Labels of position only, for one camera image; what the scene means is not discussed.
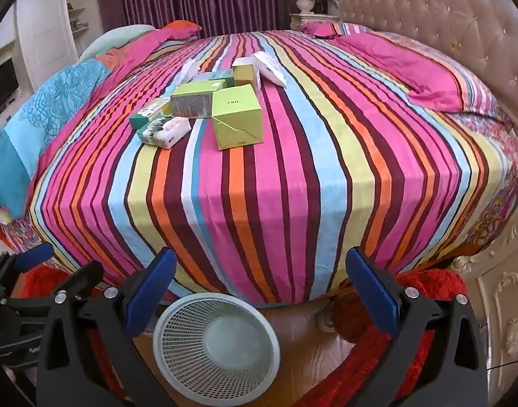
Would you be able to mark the striped bed sheet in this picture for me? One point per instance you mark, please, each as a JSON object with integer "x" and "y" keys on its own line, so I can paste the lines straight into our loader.
{"x": 284, "y": 199}

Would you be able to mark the green and white tissue pack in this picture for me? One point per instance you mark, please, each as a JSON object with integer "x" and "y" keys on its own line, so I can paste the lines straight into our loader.
{"x": 165, "y": 132}

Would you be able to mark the white cabinet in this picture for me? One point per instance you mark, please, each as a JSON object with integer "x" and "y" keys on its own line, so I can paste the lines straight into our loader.
{"x": 42, "y": 21}

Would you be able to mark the white plastic packet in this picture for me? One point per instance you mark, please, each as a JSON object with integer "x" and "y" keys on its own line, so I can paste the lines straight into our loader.
{"x": 269, "y": 68}

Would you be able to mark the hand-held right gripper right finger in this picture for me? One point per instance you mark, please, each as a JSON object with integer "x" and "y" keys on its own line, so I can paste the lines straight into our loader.
{"x": 371, "y": 296}

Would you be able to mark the beige tufted headboard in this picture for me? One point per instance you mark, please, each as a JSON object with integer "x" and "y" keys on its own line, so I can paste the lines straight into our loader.
{"x": 433, "y": 4}

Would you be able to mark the green box with label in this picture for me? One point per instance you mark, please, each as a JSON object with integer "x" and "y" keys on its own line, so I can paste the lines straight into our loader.
{"x": 191, "y": 101}

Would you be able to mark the light green pillow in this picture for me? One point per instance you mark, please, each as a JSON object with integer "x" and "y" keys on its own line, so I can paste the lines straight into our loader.
{"x": 114, "y": 38}

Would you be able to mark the small yellow-green box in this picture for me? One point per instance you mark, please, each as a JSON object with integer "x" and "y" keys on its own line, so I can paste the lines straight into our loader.
{"x": 246, "y": 76}

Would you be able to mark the small pink pillow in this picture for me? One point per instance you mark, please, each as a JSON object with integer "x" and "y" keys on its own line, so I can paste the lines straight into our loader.
{"x": 322, "y": 29}

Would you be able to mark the floral patterned bed sheet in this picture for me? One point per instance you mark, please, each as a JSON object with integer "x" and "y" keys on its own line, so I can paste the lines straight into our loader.
{"x": 505, "y": 178}

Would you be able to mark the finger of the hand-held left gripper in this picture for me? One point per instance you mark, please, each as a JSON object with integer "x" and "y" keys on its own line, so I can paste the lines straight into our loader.
{"x": 34, "y": 256}

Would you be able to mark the large green cardboard box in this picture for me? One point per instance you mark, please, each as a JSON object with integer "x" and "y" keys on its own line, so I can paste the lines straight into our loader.
{"x": 237, "y": 114}

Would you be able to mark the blue patterned blanket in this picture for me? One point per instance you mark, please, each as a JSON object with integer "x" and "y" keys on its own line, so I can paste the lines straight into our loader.
{"x": 42, "y": 106}

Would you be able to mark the pink and orange quilt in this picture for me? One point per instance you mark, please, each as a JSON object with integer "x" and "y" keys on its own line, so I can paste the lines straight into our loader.
{"x": 157, "y": 40}

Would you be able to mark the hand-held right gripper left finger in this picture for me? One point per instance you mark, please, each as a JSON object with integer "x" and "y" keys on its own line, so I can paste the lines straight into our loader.
{"x": 151, "y": 292}

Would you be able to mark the white vase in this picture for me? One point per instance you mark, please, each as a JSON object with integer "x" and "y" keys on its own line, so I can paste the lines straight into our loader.
{"x": 305, "y": 5}

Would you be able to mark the large pink pillow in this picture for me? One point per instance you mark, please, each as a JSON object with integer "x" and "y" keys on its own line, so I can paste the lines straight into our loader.
{"x": 403, "y": 68}

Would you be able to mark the crumpled white wrapper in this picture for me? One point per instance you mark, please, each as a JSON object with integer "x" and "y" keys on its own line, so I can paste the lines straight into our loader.
{"x": 187, "y": 72}

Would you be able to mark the red shaggy rug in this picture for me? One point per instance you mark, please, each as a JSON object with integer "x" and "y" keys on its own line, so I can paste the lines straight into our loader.
{"x": 433, "y": 288}

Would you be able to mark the teal and white box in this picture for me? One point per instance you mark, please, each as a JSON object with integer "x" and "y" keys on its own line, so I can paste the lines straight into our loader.
{"x": 148, "y": 112}

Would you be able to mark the black television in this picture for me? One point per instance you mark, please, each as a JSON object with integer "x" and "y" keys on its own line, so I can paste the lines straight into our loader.
{"x": 0, "y": 84}

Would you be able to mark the white nightstand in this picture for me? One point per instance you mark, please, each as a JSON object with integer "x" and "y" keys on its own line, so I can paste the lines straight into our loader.
{"x": 312, "y": 20}

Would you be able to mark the ornate white bed frame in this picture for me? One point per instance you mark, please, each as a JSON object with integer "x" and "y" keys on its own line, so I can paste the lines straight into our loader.
{"x": 505, "y": 305}

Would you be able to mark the dark green flat box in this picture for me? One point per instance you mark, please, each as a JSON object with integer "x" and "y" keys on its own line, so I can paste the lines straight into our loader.
{"x": 216, "y": 79}

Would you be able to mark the white mesh waste basket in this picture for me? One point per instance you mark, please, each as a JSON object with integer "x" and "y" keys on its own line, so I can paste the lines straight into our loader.
{"x": 178, "y": 347}

